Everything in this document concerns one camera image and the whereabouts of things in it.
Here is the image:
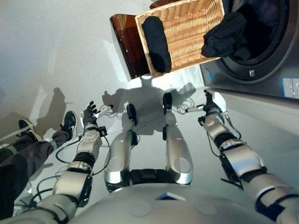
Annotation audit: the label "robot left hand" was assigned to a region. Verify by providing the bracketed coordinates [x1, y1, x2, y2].
[80, 101, 114, 130]

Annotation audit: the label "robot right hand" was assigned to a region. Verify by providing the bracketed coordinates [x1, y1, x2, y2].
[185, 90, 222, 115]

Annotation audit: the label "black garment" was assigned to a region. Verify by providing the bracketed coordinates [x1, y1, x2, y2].
[141, 15, 172, 73]
[201, 11, 252, 61]

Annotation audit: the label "grey front-load washing machine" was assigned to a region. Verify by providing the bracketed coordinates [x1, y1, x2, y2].
[199, 0, 299, 99]

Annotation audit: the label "black sneaker white logo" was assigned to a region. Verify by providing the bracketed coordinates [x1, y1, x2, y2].
[18, 119, 44, 142]
[60, 111, 78, 142]

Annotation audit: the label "robot right leg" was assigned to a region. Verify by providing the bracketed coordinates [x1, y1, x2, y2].
[162, 92, 194, 187]

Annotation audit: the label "person leg grey trousers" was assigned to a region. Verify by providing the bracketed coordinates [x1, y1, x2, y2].
[0, 134, 36, 164]
[0, 130, 71, 220]

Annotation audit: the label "wicker laundry basket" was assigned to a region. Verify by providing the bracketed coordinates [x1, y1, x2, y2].
[135, 0, 225, 78]

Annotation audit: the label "blue white info sticker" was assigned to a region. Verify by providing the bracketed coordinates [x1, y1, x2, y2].
[281, 78, 299, 98]

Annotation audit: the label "rolled black garment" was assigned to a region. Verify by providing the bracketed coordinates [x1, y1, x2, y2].
[141, 15, 172, 73]

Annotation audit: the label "grey robot torso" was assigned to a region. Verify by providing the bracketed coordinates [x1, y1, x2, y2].
[67, 168, 276, 224]

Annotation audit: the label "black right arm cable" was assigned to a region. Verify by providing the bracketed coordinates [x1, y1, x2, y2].
[206, 112, 242, 157]

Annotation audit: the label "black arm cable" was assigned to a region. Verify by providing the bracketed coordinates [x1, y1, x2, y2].
[206, 112, 242, 157]
[29, 134, 112, 206]

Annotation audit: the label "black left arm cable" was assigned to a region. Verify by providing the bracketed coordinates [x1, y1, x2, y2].
[29, 134, 112, 206]

